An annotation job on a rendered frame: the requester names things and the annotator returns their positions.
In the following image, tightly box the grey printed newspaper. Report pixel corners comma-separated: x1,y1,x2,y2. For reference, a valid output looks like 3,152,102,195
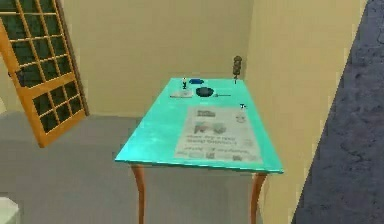
173,105,264,164

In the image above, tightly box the clear glass saltshaker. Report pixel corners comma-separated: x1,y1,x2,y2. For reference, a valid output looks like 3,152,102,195
235,103,248,124

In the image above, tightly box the black round bowl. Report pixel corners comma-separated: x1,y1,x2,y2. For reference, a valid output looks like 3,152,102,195
195,86,215,98

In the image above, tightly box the turquoise table with wooden legs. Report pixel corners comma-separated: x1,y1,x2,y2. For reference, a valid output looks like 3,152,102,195
114,77,285,224

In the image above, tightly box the brown knobbly statuette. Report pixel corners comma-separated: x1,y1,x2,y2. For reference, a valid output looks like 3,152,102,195
232,55,243,85

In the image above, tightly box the orange glazed room door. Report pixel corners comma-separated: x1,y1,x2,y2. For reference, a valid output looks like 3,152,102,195
0,0,90,149

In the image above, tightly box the white rounded block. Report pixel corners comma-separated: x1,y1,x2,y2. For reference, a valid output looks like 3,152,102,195
0,196,20,224

